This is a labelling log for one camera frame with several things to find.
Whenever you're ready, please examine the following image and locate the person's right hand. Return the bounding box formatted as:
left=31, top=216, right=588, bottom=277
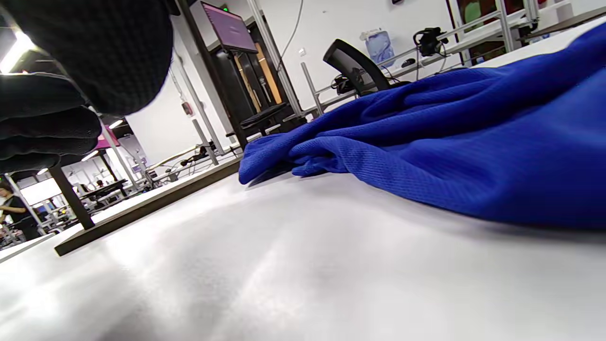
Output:
left=0, top=0, right=174, bottom=175

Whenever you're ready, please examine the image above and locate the blue t-shirt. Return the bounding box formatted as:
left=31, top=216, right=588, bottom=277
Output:
left=238, top=21, right=606, bottom=233

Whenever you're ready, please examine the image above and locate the white desktop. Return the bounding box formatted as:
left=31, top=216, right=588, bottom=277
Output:
left=0, top=26, right=606, bottom=341

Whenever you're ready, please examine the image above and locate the monitor with purple screen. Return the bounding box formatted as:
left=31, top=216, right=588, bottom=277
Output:
left=201, top=1, right=259, bottom=54

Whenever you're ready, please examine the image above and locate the black computer cart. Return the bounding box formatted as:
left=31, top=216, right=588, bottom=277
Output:
left=208, top=21, right=308, bottom=143

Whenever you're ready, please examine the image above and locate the black mesh office chair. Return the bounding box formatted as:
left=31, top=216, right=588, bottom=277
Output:
left=323, top=39, right=410, bottom=97

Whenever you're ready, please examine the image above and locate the black headset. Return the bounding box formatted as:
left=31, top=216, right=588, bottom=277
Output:
left=413, top=27, right=449, bottom=58

